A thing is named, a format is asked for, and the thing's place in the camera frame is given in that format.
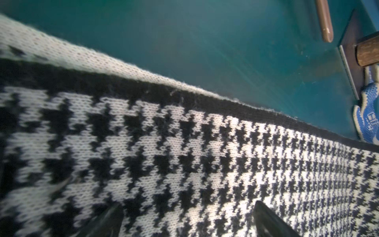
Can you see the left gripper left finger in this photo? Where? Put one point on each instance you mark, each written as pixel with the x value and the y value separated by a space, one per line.
pixel 107 224

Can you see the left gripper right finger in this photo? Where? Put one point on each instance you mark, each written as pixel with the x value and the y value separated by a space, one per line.
pixel 268 224

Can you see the black white knitted scarf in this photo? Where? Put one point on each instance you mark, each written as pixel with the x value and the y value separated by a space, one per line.
pixel 81 131

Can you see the blue white work glove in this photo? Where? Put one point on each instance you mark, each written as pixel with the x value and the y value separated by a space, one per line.
pixel 366 119

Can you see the brown plastic litter scoop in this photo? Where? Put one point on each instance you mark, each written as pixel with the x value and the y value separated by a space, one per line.
pixel 325 22

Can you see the pink artificial cherry blossom tree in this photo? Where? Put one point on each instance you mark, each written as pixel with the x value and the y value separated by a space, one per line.
pixel 358 50

